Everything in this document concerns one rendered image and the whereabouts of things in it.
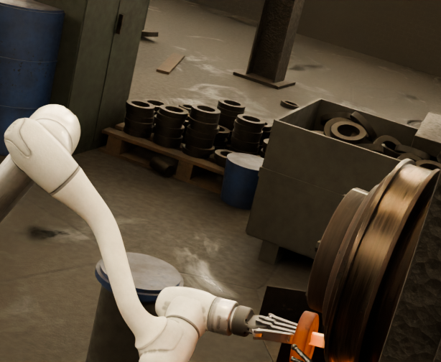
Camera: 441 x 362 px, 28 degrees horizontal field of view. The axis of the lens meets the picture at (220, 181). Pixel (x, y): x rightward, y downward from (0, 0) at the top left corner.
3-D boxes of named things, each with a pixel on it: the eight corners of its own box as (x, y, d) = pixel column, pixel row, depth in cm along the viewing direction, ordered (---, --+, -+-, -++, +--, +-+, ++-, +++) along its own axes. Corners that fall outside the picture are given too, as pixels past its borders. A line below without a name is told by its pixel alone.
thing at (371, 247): (397, 332, 218) (456, 151, 203) (333, 414, 177) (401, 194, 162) (372, 322, 220) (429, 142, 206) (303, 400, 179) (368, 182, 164)
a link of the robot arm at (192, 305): (223, 314, 238) (204, 350, 229) (169, 301, 243) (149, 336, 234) (220, 285, 231) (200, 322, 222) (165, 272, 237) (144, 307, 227)
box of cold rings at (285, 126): (452, 273, 514) (497, 144, 489) (428, 325, 440) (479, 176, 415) (286, 213, 545) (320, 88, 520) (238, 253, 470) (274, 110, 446)
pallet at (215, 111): (307, 182, 614) (324, 121, 600) (271, 212, 541) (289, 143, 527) (151, 128, 648) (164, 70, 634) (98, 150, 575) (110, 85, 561)
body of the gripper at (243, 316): (239, 327, 234) (273, 335, 231) (228, 339, 226) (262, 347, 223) (242, 300, 232) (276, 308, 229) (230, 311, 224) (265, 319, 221)
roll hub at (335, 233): (356, 294, 210) (391, 183, 202) (315, 335, 186) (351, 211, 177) (335, 284, 212) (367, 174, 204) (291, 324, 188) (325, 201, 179)
